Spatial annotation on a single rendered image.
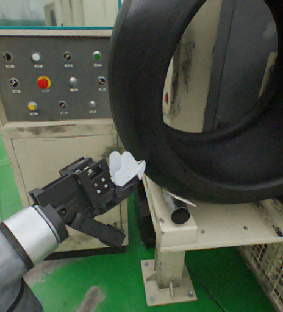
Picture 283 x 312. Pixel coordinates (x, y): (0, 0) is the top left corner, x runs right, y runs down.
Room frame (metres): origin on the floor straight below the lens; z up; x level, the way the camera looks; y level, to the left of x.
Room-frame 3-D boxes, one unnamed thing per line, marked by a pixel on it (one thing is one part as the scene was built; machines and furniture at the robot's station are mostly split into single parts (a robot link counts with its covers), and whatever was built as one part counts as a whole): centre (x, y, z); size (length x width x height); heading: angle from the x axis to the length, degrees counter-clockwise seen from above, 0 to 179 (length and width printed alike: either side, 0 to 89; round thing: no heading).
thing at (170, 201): (0.58, -0.08, 0.90); 0.35 x 0.05 x 0.05; 7
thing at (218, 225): (0.60, -0.22, 0.80); 0.37 x 0.36 x 0.02; 97
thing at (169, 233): (0.59, -0.08, 0.84); 0.36 x 0.09 x 0.06; 7
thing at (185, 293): (0.85, -0.17, 0.02); 0.27 x 0.27 x 0.04; 7
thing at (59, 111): (1.19, 0.36, 0.63); 0.56 x 0.41 x 1.27; 97
